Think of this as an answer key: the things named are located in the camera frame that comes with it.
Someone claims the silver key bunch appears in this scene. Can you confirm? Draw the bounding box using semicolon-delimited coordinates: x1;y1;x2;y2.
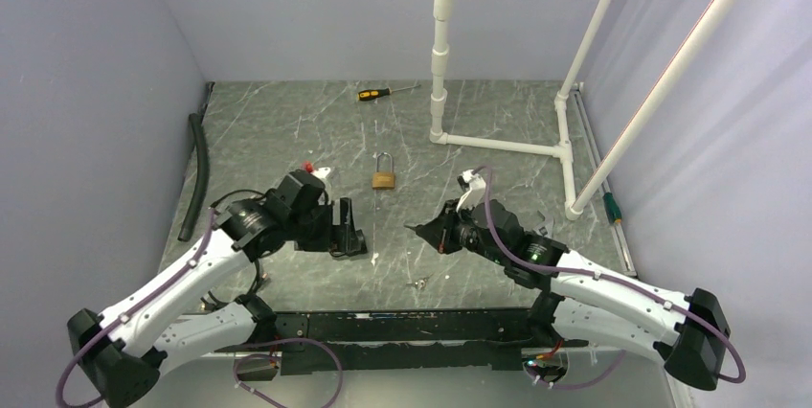
407;275;432;290

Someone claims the black corrugated hose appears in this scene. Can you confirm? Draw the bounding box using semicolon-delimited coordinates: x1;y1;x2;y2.
176;112;212;243

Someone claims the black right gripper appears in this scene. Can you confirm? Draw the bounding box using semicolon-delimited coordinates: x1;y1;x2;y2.
417;198;508;266

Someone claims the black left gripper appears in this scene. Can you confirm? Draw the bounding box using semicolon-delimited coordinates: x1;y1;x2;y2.
287;196;359;252

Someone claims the yellow black screwdriver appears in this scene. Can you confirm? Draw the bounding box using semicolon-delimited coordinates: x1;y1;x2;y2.
356;83;421;102

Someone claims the green handle screwdriver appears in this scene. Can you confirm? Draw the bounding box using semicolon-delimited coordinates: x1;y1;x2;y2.
602;192;623;224

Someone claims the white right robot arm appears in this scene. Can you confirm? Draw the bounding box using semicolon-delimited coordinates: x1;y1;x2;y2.
410;199;731;391

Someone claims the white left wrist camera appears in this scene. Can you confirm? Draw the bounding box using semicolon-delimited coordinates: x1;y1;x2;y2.
303;162;333;181

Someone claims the white pvc pipe frame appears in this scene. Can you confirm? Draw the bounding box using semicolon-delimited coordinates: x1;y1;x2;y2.
429;0;737;220

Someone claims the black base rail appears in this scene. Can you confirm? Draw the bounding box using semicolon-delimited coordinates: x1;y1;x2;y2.
248;307;566;375

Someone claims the black loose cable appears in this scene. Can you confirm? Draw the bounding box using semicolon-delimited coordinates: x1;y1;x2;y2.
201;188;281;311

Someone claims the brass padlock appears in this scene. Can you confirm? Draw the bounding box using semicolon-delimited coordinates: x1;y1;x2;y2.
371;151;396;191

